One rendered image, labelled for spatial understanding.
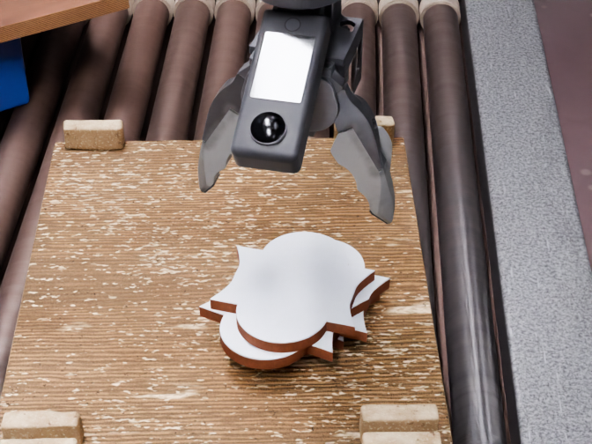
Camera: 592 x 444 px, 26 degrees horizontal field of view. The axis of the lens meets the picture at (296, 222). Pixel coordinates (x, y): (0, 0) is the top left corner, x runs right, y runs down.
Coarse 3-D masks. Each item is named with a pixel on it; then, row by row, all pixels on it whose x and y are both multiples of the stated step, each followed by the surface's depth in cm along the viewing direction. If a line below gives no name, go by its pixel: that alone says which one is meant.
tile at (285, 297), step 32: (256, 256) 107; (288, 256) 107; (320, 256) 107; (256, 288) 104; (288, 288) 104; (320, 288) 104; (352, 288) 104; (256, 320) 101; (288, 320) 101; (320, 320) 101
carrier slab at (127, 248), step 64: (64, 192) 122; (128, 192) 122; (192, 192) 122; (256, 192) 122; (320, 192) 122; (64, 256) 114; (128, 256) 114; (192, 256) 114; (384, 256) 114; (64, 320) 108; (128, 320) 108; (192, 320) 108; (384, 320) 108; (64, 384) 102; (128, 384) 102; (192, 384) 102; (256, 384) 102; (320, 384) 102; (384, 384) 102
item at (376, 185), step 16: (336, 144) 94; (352, 144) 93; (384, 144) 98; (352, 160) 94; (368, 160) 94; (368, 176) 95; (384, 176) 94; (368, 192) 95; (384, 192) 95; (384, 208) 96
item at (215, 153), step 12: (228, 120) 95; (216, 132) 96; (228, 132) 96; (204, 144) 97; (216, 144) 97; (228, 144) 96; (204, 156) 98; (216, 156) 97; (228, 156) 97; (204, 168) 98; (216, 168) 98; (204, 180) 99; (216, 180) 100; (204, 192) 101
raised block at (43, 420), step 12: (12, 420) 95; (24, 420) 95; (36, 420) 95; (48, 420) 95; (60, 420) 95; (72, 420) 95; (12, 432) 95; (24, 432) 95; (36, 432) 95; (48, 432) 95; (60, 432) 95; (72, 432) 95; (84, 432) 97
